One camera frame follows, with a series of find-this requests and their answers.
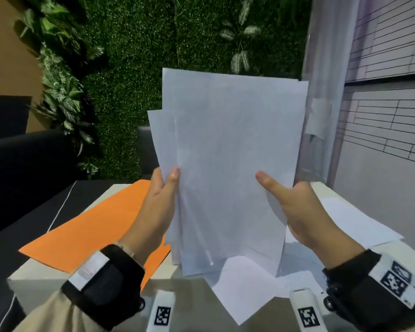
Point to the white paper note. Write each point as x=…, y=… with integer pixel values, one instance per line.
x=319, y=117

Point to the person's left forearm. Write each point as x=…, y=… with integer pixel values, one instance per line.
x=45, y=318

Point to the person's right hand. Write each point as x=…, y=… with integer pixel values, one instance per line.
x=304, y=214

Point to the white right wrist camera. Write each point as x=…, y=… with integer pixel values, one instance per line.
x=307, y=311

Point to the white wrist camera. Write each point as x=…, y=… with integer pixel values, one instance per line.
x=307, y=311
x=162, y=312

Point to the person's left hand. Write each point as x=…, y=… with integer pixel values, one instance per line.
x=152, y=217

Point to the black sofa backrest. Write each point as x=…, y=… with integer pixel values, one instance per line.
x=7, y=117

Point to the black leather sofa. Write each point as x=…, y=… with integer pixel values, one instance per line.
x=24, y=169

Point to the artificial green hedge panel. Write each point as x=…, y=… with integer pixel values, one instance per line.
x=131, y=65

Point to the orange folder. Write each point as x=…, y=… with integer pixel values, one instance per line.
x=90, y=231

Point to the white sheer curtain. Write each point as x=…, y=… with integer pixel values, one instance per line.
x=332, y=41

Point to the black leather bench backrest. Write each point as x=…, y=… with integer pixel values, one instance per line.
x=147, y=148

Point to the white sheets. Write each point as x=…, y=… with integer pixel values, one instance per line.
x=245, y=293

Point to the gathered white paper bundle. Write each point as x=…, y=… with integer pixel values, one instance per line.
x=228, y=152

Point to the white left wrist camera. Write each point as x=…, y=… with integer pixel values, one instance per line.
x=162, y=312

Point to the artificial fern plant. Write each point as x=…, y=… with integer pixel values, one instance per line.
x=62, y=82

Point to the hanging striped fern leaves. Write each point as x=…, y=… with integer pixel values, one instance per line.
x=240, y=58

